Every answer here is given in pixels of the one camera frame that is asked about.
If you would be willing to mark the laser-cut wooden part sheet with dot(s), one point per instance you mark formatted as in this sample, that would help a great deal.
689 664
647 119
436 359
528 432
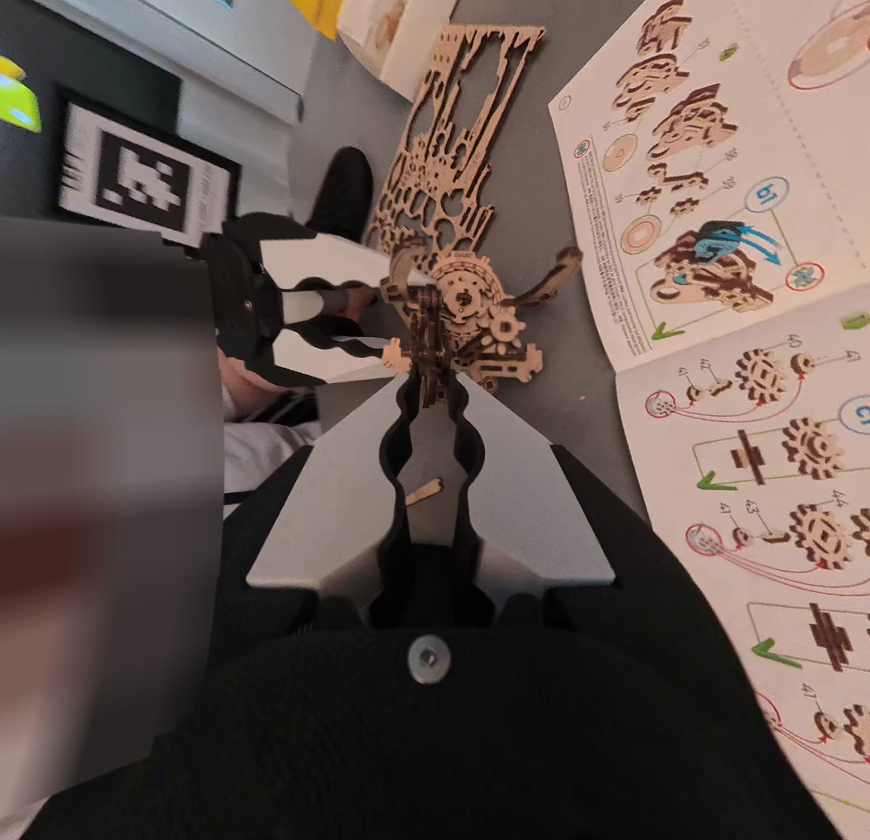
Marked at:
489 35

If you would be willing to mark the person's left hand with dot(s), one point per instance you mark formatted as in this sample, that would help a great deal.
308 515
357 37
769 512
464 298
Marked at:
245 388

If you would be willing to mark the small wooden stick part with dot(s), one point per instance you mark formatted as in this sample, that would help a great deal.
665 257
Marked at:
425 492

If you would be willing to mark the framed black-white marker sign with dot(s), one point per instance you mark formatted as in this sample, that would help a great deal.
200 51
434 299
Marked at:
136 174

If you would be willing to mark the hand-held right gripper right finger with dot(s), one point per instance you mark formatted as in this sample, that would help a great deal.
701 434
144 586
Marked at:
537 507

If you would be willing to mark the wooden mechanical model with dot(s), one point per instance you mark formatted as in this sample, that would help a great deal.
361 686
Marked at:
469 296

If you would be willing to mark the white cardboard box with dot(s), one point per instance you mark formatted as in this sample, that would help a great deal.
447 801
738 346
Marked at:
408 58

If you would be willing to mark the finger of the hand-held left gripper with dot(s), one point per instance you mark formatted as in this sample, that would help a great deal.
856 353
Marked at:
340 368
319 255

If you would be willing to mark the yellow-green object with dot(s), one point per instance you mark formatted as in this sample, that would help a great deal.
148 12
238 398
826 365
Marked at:
17 99

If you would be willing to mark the illustrated instruction booklet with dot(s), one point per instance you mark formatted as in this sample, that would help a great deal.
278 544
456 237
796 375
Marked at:
605 174

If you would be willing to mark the white cabinet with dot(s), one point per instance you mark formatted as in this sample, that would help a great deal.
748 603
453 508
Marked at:
224 51

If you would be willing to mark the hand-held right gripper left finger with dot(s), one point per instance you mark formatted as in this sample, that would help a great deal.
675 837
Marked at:
326 507

